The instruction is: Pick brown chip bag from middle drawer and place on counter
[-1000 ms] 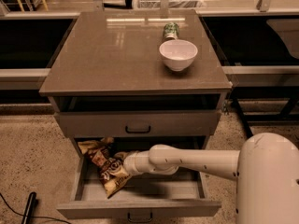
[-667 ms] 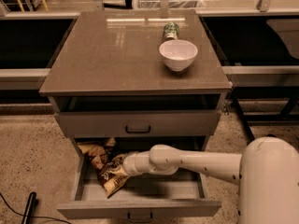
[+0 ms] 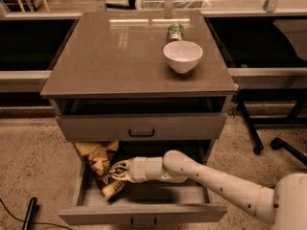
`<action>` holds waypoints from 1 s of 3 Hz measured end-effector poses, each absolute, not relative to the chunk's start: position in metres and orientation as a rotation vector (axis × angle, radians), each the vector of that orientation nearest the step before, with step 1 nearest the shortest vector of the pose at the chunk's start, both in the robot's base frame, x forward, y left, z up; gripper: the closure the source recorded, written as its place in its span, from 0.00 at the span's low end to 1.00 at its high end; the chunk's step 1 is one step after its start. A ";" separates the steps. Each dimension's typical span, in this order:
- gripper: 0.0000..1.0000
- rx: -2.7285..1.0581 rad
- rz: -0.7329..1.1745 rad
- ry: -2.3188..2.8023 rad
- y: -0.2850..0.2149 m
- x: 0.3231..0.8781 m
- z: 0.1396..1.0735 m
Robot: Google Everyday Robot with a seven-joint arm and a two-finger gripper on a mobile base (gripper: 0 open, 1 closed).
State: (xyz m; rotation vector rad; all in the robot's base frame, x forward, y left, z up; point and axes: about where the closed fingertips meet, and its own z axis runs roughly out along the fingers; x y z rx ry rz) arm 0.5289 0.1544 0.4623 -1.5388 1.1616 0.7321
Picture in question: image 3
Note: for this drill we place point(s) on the black table leg frame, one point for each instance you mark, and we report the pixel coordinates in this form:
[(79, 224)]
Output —
[(290, 119)]

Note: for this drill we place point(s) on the white ceramic bowl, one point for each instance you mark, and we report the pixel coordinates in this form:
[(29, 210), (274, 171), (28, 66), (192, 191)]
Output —
[(182, 56)]

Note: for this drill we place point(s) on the black office chair base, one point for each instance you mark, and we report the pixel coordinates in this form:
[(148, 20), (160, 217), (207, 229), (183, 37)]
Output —
[(277, 144)]

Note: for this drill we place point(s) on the brown sea salt chip bag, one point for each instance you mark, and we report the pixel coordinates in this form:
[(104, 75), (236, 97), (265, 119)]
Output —
[(98, 156)]

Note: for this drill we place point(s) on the closed grey top drawer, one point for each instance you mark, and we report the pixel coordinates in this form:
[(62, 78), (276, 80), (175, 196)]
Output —
[(94, 128)]

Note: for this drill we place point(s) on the green soda can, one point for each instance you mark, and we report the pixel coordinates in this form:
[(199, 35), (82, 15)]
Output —
[(175, 32)]

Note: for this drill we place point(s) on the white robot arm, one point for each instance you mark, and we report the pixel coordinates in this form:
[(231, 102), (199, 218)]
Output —
[(282, 208)]

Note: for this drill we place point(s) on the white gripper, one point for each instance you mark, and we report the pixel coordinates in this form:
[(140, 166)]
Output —
[(136, 169)]

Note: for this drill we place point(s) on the black bar on floor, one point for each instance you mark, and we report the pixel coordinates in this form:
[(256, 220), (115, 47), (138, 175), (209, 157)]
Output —
[(29, 219)]

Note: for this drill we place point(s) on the open grey middle drawer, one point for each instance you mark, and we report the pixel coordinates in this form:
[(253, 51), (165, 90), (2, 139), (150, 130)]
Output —
[(148, 204)]

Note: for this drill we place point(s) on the grey drawer cabinet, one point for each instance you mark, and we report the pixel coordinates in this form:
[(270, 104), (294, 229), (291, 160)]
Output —
[(113, 64)]

